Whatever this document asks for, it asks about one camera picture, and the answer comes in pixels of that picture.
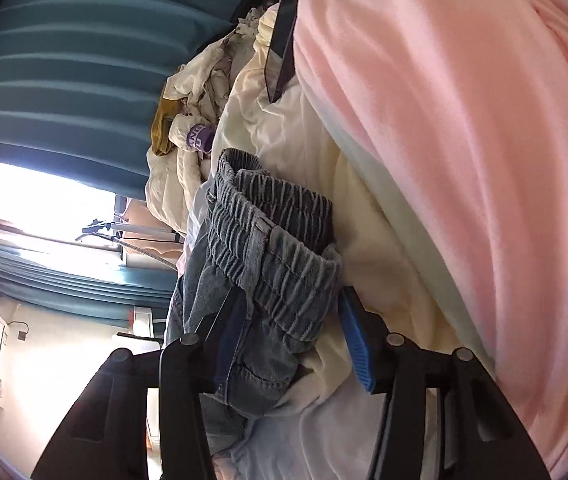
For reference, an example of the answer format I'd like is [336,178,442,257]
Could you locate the blue denim jeans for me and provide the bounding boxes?
[164,147,342,461]

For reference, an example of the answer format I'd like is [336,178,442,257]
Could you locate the purple printed garment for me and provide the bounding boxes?
[184,122,217,153]

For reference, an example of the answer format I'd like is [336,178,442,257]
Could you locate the narrow teal curtain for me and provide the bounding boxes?
[0,245,180,326]

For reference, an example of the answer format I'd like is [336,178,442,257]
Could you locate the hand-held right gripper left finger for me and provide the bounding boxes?
[31,289,248,480]

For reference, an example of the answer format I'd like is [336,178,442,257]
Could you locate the garment steamer with pink base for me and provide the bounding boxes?
[76,217,185,271]

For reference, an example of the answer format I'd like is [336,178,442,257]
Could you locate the window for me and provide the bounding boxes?
[0,160,130,261]

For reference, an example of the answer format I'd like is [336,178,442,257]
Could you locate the pink blanket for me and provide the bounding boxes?
[291,0,568,480]

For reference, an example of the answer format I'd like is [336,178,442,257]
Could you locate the mustard yellow garment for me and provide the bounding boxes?
[151,90,180,157]

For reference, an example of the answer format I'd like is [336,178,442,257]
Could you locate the cream down jacket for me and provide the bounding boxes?
[144,7,265,236]

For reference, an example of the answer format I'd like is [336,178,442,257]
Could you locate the black leather sofa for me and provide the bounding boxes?
[236,0,305,103]

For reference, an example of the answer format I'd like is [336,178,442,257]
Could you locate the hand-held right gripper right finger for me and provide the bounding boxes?
[338,286,551,480]

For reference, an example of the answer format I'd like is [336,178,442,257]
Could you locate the wide teal curtain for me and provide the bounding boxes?
[0,0,237,196]

